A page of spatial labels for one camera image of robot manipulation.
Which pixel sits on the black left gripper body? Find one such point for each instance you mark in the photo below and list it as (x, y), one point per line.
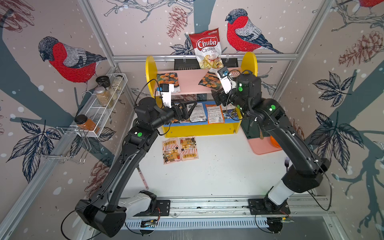
(177, 115)

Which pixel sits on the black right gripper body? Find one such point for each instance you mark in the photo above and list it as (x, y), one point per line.
(225, 100)

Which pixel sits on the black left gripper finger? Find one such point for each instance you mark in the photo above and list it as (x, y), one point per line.
(185, 116)
(190, 106)

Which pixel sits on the black orange marigold seed bag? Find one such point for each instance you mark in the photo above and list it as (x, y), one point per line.
(211, 80)

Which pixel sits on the pink storefront seed bag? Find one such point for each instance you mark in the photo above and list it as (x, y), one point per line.
(188, 148)
(171, 151)
(234, 73)

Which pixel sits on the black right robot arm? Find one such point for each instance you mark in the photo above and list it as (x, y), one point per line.
(307, 170)

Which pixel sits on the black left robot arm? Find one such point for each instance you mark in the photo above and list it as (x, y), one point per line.
(102, 210)

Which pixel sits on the orange bordered seed bag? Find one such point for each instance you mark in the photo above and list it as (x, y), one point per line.
(215, 115)

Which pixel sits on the blue flower seed bag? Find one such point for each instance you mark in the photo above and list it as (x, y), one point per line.
(229, 112)

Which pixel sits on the yellow two-tier shelf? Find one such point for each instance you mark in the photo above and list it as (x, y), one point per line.
(189, 84)

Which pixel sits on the marigold seed bag left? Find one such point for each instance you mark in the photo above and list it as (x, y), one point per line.
(169, 78)

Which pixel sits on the red Chuba chips bag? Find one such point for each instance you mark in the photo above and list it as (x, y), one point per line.
(207, 49)

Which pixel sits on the dark green cloth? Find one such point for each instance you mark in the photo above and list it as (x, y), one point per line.
(251, 129)

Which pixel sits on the pink tray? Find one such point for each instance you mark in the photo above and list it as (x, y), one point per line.
(262, 146)

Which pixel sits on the orange bowl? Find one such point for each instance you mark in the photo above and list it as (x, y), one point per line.
(274, 142)

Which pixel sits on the pale spice jar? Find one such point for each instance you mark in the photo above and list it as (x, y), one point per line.
(117, 82)

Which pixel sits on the tan spice jar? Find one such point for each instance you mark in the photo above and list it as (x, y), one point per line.
(103, 97)

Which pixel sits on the black lid spice jar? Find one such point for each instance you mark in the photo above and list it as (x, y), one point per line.
(104, 81)

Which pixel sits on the dark purple fork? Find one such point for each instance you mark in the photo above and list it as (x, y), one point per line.
(287, 163)

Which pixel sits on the orange spice jar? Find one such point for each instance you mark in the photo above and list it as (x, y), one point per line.
(85, 123)

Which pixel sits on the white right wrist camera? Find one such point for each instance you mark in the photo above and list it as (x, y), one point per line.
(224, 77)

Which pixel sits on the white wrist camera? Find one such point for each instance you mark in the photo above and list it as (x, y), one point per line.
(224, 77)
(166, 91)

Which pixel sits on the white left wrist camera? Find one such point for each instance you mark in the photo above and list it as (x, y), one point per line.
(166, 91)

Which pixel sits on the pink handled fork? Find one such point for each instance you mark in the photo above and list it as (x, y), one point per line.
(143, 178)

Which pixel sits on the white wire spice rack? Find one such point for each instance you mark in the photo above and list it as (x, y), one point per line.
(101, 116)

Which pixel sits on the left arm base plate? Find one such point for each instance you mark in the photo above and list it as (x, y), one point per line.
(162, 208)

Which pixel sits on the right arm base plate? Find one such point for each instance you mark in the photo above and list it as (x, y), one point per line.
(267, 207)

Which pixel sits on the chrome wire holder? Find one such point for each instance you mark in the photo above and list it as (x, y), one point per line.
(76, 146)

